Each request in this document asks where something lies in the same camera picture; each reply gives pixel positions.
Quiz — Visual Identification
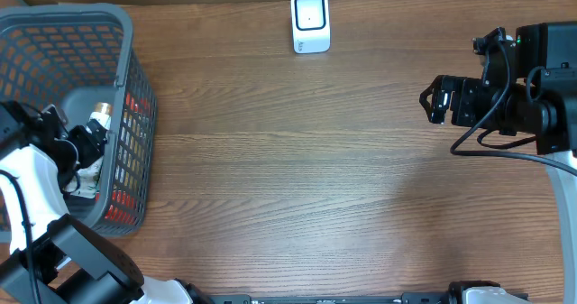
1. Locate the white tube with gold cap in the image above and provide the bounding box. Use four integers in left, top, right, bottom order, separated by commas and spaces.
64, 102, 113, 198

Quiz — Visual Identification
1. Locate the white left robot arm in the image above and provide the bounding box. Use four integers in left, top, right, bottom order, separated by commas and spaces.
1, 101, 197, 303

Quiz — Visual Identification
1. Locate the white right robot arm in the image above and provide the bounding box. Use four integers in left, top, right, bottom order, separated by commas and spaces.
419, 66, 576, 303

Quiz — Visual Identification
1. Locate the white barcode scanner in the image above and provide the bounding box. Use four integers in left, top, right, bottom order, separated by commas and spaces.
290, 0, 331, 54

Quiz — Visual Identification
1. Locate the grey plastic shopping basket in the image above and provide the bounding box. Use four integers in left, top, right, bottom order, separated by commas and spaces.
1, 4, 158, 237

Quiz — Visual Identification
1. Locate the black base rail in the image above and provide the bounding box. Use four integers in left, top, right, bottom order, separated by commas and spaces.
188, 280, 528, 304

